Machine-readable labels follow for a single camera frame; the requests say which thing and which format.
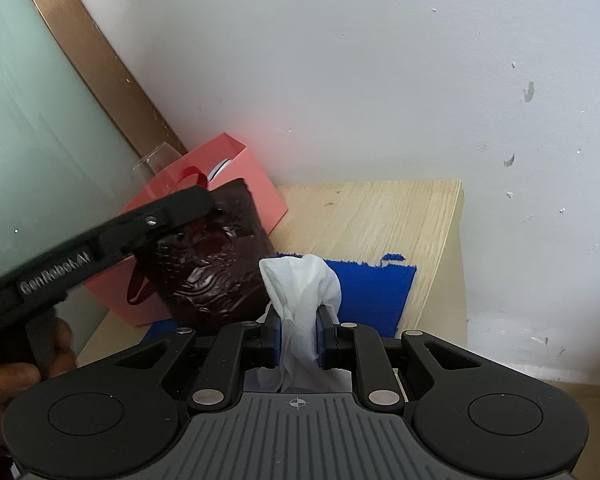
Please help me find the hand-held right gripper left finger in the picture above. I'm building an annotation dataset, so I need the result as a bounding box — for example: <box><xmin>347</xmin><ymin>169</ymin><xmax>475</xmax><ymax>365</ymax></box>
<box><xmin>115</xmin><ymin>309</ymin><xmax>283</xmax><ymax>408</ymax></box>

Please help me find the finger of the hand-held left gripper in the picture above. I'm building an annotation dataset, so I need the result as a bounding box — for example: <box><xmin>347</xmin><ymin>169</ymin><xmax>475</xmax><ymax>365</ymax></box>
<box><xmin>117</xmin><ymin>185</ymin><xmax>216</xmax><ymax>255</ymax></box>

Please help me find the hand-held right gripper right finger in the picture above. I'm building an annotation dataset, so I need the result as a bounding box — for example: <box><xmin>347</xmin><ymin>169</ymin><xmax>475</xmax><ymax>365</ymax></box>
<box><xmin>316</xmin><ymin>307</ymin><xmax>483</xmax><ymax>408</ymax></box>

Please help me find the white cloth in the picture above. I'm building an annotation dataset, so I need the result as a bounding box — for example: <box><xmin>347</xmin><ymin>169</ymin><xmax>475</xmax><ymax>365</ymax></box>
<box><xmin>258</xmin><ymin>254</ymin><xmax>343</xmax><ymax>394</ymax></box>

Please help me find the dark red embossed container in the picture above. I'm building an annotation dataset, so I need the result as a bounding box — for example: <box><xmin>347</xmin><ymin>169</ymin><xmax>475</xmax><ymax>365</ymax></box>
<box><xmin>131</xmin><ymin>177</ymin><xmax>277</xmax><ymax>334</ymax></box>

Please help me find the person's left hand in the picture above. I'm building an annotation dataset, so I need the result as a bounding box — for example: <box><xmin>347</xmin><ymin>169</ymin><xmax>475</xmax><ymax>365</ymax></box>
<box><xmin>0</xmin><ymin>319</ymin><xmax>79</xmax><ymax>461</ymax></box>

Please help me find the clear glass cup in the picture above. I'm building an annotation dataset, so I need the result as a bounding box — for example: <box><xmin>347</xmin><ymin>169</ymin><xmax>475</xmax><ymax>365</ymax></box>
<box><xmin>131</xmin><ymin>142</ymin><xmax>179</xmax><ymax>182</ymax></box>

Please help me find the white round object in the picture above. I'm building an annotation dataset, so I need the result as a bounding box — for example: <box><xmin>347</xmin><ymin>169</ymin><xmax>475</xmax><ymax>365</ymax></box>
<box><xmin>206</xmin><ymin>159</ymin><xmax>234</xmax><ymax>181</ymax></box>

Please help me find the blue mat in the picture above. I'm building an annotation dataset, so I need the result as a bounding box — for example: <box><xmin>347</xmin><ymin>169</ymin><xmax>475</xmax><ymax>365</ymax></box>
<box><xmin>145</xmin><ymin>252</ymin><xmax>419</xmax><ymax>342</ymax></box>

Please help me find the pink paper bag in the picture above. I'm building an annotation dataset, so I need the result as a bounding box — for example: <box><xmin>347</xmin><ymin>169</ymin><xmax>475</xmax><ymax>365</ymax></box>
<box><xmin>84</xmin><ymin>132</ymin><xmax>289</xmax><ymax>327</ymax></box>

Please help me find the copper framed frosted glass panel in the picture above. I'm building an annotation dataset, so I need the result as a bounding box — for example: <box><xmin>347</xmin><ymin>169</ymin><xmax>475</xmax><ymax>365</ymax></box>
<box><xmin>0</xmin><ymin>0</ymin><xmax>189</xmax><ymax>281</ymax></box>

